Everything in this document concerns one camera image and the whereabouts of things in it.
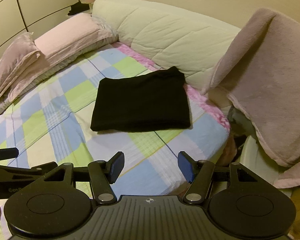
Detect black trousers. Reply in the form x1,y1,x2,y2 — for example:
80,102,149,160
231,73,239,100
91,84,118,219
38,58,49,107
90,67,191,132

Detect checkered bed sheet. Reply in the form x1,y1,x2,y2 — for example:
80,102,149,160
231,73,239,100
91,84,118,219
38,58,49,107
0,42,229,196

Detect white striped duvet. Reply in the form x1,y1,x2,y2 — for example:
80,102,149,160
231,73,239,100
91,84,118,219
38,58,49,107
0,15,120,126

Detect cream padded headboard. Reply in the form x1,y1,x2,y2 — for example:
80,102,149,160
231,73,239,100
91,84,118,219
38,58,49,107
93,0,240,90

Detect pink fleece blanket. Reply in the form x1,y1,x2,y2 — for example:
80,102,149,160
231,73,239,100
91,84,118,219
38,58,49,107
202,8,300,189

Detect pink folded cloth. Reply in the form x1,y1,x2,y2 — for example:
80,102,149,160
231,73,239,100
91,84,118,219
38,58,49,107
0,32,40,98

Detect pink pillow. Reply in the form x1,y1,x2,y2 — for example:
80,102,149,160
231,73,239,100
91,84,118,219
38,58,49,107
34,13,107,63

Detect black item by bedside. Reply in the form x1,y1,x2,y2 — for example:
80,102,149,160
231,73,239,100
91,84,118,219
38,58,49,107
68,1,90,16

